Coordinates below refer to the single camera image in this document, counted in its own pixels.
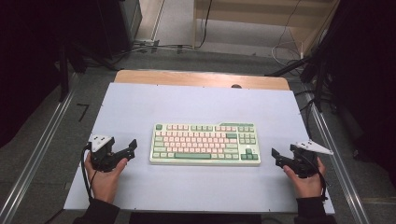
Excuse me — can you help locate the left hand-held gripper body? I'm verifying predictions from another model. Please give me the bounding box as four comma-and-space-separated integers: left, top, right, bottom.
88, 133, 120, 173

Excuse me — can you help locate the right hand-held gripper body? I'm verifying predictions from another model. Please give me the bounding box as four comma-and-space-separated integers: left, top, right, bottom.
288, 140, 334, 179

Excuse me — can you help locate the green and cream keyboard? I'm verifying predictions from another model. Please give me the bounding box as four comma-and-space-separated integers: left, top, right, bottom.
148, 121, 262, 166

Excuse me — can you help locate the person's right hand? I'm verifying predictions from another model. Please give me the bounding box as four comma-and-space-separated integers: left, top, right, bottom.
282, 157, 327, 199

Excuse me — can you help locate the person's left hand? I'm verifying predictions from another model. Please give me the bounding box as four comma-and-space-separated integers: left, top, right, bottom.
84, 154, 129, 204

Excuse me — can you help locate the black metal stand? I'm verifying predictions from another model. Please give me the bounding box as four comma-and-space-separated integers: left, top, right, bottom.
57, 43, 71, 102
264, 29, 335, 113

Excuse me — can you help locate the white power strip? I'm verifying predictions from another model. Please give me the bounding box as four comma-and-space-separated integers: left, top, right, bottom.
134, 38, 160, 46

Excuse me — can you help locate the dark curtain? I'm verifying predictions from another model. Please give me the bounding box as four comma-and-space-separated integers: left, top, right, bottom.
0, 0, 104, 147
326, 0, 396, 188

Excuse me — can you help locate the dark cabinet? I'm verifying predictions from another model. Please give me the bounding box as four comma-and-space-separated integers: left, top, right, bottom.
92, 0, 143, 60

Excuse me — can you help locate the left hand-held gripper black cable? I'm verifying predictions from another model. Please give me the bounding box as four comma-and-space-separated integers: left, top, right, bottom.
79, 142, 98, 203

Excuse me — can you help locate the hand-held gripper black cable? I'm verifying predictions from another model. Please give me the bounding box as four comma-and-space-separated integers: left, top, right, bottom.
79, 142, 98, 203
298, 152, 330, 202

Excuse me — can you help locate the right hand-held gripper black cable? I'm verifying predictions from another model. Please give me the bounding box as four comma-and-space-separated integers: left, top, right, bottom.
298, 152, 330, 202

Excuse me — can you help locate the aluminium floor rail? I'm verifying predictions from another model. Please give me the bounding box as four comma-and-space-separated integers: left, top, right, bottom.
303, 91, 373, 224
0, 73, 78, 224

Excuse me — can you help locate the black floor cable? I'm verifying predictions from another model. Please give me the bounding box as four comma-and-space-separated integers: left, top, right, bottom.
293, 89, 316, 139

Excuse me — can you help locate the bundle of black floor cables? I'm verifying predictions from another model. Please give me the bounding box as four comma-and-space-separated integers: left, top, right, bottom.
115, 38, 195, 63

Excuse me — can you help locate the black hanging cable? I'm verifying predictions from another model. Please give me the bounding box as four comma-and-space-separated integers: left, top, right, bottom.
194, 0, 214, 50

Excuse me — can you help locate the wooden shelf frame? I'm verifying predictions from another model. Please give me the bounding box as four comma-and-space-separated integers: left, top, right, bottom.
191, 0, 340, 59

